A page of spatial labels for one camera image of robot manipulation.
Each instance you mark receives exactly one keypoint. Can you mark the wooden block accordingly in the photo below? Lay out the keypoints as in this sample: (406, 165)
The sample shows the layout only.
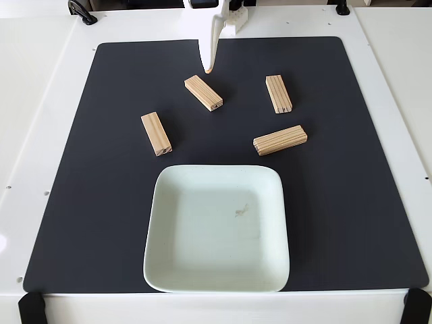
(203, 93)
(278, 94)
(280, 140)
(156, 134)

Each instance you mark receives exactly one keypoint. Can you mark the pale green square plate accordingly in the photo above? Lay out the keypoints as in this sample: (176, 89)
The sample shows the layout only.
(168, 202)

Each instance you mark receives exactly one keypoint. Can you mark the black base clamp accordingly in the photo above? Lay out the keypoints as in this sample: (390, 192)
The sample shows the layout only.
(237, 3)

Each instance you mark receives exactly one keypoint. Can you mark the black table clamp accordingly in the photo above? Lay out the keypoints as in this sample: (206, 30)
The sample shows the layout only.
(342, 7)
(82, 11)

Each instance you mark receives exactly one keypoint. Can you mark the black rubber mat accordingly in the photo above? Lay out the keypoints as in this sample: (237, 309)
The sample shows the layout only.
(101, 168)

